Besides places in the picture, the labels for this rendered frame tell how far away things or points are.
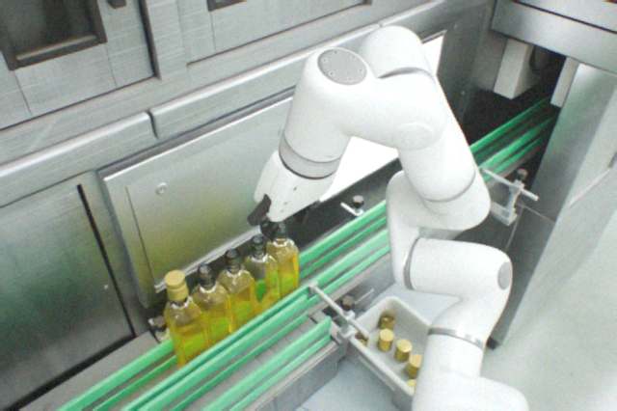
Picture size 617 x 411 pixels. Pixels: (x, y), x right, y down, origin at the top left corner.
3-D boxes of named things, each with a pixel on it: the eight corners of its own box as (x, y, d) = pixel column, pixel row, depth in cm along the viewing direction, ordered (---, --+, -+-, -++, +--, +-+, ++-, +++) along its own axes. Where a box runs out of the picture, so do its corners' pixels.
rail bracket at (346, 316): (316, 302, 120) (317, 266, 111) (369, 350, 110) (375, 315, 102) (306, 310, 118) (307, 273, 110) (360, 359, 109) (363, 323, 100)
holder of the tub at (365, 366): (372, 302, 137) (374, 283, 131) (458, 372, 121) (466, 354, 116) (324, 339, 128) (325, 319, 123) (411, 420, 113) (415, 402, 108)
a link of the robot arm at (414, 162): (419, 211, 68) (358, 125, 51) (398, 134, 74) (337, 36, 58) (484, 189, 65) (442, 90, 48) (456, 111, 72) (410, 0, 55)
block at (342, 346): (321, 325, 123) (321, 307, 119) (349, 351, 118) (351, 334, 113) (309, 334, 121) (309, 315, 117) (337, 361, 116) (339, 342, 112)
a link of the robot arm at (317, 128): (440, 48, 55) (465, 118, 50) (401, 117, 63) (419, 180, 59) (301, 34, 51) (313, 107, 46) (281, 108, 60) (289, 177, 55)
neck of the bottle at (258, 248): (260, 248, 104) (258, 231, 100) (270, 257, 102) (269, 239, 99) (249, 256, 102) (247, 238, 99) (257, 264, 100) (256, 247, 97)
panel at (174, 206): (417, 139, 152) (438, 25, 130) (426, 144, 151) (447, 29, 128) (139, 301, 108) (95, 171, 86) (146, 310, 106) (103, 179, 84)
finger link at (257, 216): (290, 173, 64) (296, 188, 69) (240, 212, 63) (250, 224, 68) (296, 179, 63) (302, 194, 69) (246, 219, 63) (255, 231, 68)
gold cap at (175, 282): (166, 289, 93) (161, 273, 90) (185, 283, 94) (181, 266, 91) (171, 304, 90) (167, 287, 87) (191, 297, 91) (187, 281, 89)
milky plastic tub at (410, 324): (388, 313, 133) (391, 290, 128) (460, 371, 121) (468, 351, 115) (338, 351, 125) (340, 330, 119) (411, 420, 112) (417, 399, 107)
